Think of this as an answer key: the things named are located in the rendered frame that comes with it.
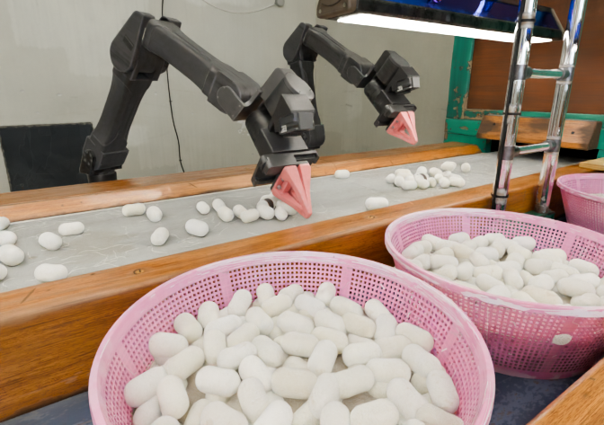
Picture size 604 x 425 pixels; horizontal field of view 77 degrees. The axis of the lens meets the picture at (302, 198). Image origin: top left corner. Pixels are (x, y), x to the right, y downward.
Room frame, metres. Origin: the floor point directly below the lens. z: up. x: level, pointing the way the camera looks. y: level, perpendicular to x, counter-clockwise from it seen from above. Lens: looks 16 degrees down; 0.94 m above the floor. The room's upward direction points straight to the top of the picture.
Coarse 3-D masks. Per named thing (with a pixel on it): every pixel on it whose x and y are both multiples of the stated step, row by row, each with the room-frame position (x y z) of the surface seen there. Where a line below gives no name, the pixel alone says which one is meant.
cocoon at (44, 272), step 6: (42, 264) 0.37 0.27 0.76; (48, 264) 0.37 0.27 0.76; (54, 264) 0.37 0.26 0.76; (36, 270) 0.36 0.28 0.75; (42, 270) 0.36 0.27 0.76; (48, 270) 0.36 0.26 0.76; (54, 270) 0.36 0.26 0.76; (60, 270) 0.36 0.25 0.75; (66, 270) 0.37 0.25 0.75; (36, 276) 0.36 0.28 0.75; (42, 276) 0.36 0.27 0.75; (48, 276) 0.36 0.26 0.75; (54, 276) 0.36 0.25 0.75; (60, 276) 0.36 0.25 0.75; (66, 276) 0.36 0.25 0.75
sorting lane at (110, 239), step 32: (448, 160) 1.08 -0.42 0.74; (480, 160) 1.08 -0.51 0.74; (224, 192) 0.73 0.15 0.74; (256, 192) 0.73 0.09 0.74; (320, 192) 0.73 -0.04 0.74; (352, 192) 0.73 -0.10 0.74; (384, 192) 0.73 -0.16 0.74; (416, 192) 0.73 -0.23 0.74; (448, 192) 0.73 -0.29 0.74; (32, 224) 0.54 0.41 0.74; (96, 224) 0.54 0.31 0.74; (128, 224) 0.54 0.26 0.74; (160, 224) 0.54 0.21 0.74; (224, 224) 0.54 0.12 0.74; (256, 224) 0.54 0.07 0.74; (288, 224) 0.54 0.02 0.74; (32, 256) 0.43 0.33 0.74; (64, 256) 0.43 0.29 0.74; (96, 256) 0.43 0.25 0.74; (128, 256) 0.43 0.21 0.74; (160, 256) 0.43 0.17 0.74; (0, 288) 0.35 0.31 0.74
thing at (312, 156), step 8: (296, 152) 0.60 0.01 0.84; (304, 152) 0.60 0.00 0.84; (312, 152) 0.61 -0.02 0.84; (264, 160) 0.56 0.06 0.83; (304, 160) 0.60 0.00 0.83; (312, 160) 0.61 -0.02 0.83; (256, 168) 0.58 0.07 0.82; (256, 176) 0.59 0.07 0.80; (264, 176) 0.60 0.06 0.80; (272, 176) 0.61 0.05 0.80; (256, 184) 0.59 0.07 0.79
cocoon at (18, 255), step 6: (6, 246) 0.41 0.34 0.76; (12, 246) 0.41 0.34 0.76; (0, 252) 0.40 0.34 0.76; (6, 252) 0.40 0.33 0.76; (12, 252) 0.40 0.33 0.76; (18, 252) 0.40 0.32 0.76; (0, 258) 0.40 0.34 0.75; (6, 258) 0.39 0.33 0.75; (12, 258) 0.40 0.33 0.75; (18, 258) 0.40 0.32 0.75; (6, 264) 0.40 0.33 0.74; (12, 264) 0.40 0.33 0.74
